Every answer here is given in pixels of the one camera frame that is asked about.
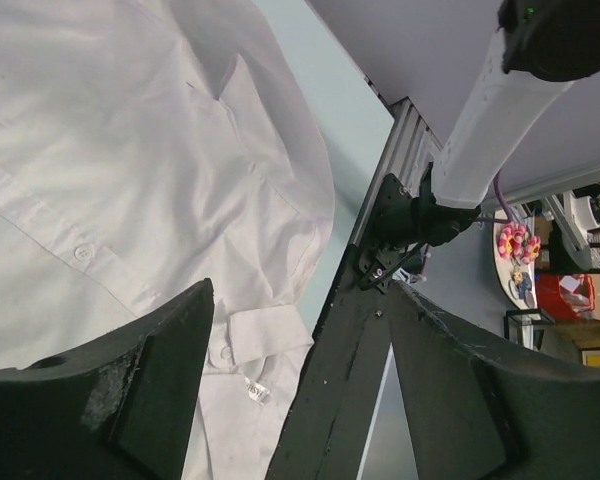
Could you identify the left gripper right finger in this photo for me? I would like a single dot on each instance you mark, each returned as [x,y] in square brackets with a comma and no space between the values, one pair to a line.
[479,406]

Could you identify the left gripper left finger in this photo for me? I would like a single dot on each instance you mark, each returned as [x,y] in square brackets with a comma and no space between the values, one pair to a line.
[118,407]

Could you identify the white button-up shirt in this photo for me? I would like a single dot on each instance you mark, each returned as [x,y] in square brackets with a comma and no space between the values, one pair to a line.
[145,146]

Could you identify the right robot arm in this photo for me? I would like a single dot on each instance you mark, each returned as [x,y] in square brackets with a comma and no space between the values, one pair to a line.
[539,50]

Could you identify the round white tray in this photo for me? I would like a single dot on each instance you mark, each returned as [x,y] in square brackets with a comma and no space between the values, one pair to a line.
[517,280]

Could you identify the red box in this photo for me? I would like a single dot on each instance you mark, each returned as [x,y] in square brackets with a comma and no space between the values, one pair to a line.
[567,298]

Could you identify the pink flower ornaments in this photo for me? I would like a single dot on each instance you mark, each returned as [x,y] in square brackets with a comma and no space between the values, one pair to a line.
[515,242]

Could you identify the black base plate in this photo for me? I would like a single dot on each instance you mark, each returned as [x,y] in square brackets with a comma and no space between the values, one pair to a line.
[326,429]

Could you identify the aluminium frame rail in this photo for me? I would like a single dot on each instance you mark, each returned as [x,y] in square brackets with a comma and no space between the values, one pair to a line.
[410,147]

